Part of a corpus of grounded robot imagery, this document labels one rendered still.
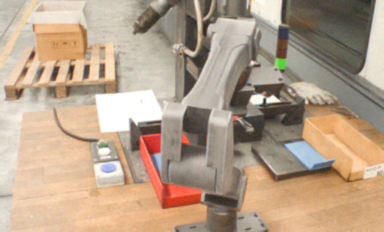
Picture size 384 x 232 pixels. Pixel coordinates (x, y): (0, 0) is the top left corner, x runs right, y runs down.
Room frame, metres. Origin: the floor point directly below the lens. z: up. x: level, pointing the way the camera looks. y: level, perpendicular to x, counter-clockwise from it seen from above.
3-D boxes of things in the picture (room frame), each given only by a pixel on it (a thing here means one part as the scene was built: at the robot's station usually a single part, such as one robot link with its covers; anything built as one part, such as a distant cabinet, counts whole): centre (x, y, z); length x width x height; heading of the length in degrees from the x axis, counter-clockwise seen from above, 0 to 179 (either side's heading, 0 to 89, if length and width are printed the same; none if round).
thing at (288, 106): (1.24, -0.16, 0.95); 0.15 x 0.03 x 0.10; 112
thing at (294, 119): (1.26, -0.22, 0.95); 0.06 x 0.03 x 0.09; 112
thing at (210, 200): (0.72, -0.01, 1.00); 0.09 x 0.06 x 0.06; 78
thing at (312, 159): (1.02, -0.24, 0.93); 0.15 x 0.07 x 0.03; 25
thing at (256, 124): (1.14, 0.00, 0.94); 0.20 x 0.10 x 0.07; 112
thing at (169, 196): (0.91, 0.12, 0.93); 0.25 x 0.12 x 0.06; 22
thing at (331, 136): (1.06, -0.35, 0.93); 0.25 x 0.13 x 0.08; 22
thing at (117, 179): (0.88, 0.28, 0.90); 0.07 x 0.07 x 0.06; 22
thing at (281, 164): (1.02, -0.19, 0.91); 0.17 x 0.16 x 0.02; 112
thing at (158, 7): (1.35, 0.22, 1.25); 0.19 x 0.07 x 0.19; 112
